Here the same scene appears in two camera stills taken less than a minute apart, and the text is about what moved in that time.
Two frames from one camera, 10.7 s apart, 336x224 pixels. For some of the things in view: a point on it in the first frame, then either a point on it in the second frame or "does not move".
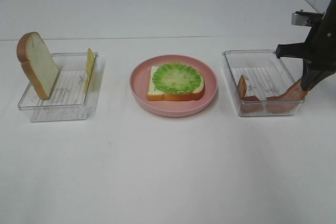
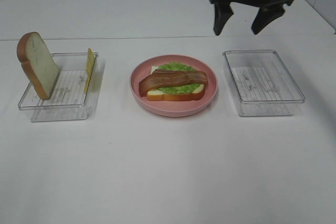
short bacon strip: (248, 104) → (162, 77)
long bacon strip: (289, 102) → (161, 78)
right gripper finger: (318, 74) → (271, 8)
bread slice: (38, 63) does not move
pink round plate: (139, 87) does not move
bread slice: (154, 94) does not move
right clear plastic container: (261, 84) does not move
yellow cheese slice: (91, 60) does not move
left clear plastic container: (67, 100) does not move
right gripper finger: (307, 68) → (222, 9)
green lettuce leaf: (177, 77) does not move
